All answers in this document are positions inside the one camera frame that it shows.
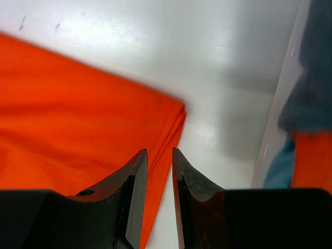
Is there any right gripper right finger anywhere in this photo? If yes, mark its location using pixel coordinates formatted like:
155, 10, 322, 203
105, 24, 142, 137
172, 148, 331, 248

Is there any orange t-shirt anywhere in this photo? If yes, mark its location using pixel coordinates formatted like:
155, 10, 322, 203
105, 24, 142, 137
1, 34, 186, 248
291, 131, 331, 193

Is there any teal blue crumpled t-shirt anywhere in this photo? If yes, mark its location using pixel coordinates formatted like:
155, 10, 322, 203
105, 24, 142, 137
278, 1, 331, 132

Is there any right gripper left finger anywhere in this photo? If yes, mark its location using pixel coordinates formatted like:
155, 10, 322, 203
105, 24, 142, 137
1, 149, 148, 248

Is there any cyan crumpled t-shirt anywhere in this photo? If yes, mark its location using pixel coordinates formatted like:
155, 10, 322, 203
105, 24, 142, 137
263, 134, 295, 189

